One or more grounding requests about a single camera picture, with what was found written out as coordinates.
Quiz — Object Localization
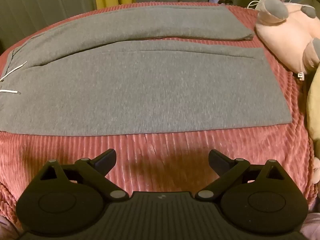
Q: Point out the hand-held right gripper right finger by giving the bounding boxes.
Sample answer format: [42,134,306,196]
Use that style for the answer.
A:
[195,149,285,200]

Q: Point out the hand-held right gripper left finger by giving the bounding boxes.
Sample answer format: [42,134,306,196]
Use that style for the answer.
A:
[40,149,127,200]

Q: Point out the grey pants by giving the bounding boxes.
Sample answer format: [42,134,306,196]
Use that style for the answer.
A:
[0,4,293,136]

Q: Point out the pink ribbed blanket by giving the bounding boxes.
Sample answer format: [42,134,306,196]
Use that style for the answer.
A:
[0,1,315,230]

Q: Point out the yellowish pillow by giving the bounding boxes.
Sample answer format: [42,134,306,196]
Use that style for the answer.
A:
[306,65,320,140]

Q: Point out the cream plush toy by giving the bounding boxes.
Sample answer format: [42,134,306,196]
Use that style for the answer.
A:
[255,0,320,80]

